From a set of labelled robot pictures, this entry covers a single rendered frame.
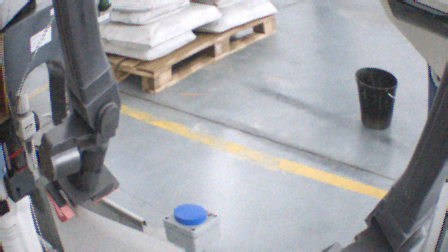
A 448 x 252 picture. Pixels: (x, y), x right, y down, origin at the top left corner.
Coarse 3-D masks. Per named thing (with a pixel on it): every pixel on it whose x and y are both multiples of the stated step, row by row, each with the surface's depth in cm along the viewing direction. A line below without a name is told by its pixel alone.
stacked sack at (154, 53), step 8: (192, 32) 409; (176, 40) 398; (184, 40) 403; (104, 48) 404; (112, 48) 399; (120, 48) 395; (152, 48) 385; (160, 48) 389; (168, 48) 393; (176, 48) 400; (128, 56) 392; (136, 56) 388; (144, 56) 384; (152, 56) 384; (160, 56) 391
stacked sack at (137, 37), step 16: (176, 16) 389; (192, 16) 391; (208, 16) 401; (112, 32) 387; (128, 32) 378; (144, 32) 371; (160, 32) 371; (176, 32) 382; (128, 48) 382; (144, 48) 372
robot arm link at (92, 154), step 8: (80, 144) 87; (88, 144) 88; (96, 144) 89; (104, 144) 90; (80, 152) 87; (88, 152) 88; (96, 152) 88; (104, 152) 90; (88, 160) 89; (96, 160) 90; (88, 168) 91; (96, 168) 91
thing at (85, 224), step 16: (80, 208) 100; (64, 224) 105; (80, 224) 101; (96, 224) 96; (112, 224) 97; (64, 240) 108; (80, 240) 104; (96, 240) 99; (112, 240) 95; (128, 240) 92; (144, 240) 95; (160, 240) 92
